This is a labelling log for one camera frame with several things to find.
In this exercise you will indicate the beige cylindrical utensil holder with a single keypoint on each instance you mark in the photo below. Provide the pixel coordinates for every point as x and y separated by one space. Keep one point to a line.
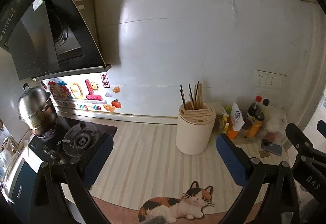
194 128

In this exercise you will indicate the dark chopstick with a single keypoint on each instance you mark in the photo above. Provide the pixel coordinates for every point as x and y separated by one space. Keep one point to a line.
183 97
191 97
197 91

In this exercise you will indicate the dark soy sauce bottle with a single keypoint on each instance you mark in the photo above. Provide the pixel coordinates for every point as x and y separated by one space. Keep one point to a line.
253 108

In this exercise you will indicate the black range hood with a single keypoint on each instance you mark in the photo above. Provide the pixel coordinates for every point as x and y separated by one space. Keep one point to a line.
51 38

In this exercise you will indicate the black gas stove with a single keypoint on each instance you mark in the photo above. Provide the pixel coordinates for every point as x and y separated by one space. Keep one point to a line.
69 139

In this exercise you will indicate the steel pot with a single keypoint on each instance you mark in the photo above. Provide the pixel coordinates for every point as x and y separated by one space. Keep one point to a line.
36 109

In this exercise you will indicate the yellow seasoning box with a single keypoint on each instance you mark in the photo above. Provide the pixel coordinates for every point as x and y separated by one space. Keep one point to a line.
224 124

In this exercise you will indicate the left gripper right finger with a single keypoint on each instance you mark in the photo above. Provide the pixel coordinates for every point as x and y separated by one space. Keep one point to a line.
234 159

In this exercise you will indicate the blue smartphone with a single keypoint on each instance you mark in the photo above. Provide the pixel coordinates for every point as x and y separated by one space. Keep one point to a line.
271 147

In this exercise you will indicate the colourful wall stickers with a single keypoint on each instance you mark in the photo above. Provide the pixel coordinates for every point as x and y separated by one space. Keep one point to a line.
87 92

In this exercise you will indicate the yellow label bottle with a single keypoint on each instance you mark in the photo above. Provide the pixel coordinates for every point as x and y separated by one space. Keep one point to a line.
258 120

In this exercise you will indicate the clear plastic bag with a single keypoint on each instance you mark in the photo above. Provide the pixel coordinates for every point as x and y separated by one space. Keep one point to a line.
274 125

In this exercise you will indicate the brown card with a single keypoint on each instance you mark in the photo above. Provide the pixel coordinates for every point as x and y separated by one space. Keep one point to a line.
264 154

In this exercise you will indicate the white wall socket panel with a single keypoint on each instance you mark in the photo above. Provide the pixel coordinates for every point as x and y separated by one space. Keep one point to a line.
268 79

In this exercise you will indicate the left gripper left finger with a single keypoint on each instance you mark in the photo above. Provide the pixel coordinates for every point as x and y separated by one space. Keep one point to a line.
98 160

